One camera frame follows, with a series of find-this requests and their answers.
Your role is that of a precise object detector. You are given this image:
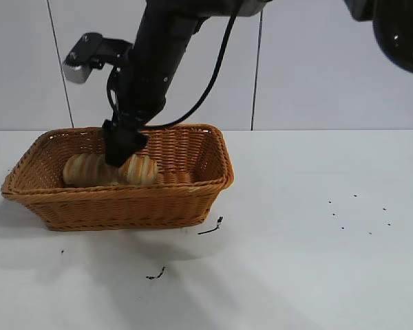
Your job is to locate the thin black camera cable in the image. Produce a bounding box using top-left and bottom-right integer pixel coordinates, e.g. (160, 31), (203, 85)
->
(105, 66), (122, 114)

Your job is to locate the long striped bread loaf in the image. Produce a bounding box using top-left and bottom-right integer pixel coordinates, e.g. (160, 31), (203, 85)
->
(62, 153), (159, 188)

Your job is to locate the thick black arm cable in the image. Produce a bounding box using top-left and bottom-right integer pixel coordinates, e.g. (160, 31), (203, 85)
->
(137, 12), (237, 131)

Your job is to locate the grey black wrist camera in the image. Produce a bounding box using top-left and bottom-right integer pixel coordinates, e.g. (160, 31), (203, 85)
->
(62, 32), (136, 85)

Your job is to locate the brown wicker rectangular basket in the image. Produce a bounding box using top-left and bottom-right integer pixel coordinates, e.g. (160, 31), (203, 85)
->
(0, 124), (235, 232)

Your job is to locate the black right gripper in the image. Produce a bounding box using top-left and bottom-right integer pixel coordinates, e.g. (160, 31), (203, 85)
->
(101, 43), (182, 169)

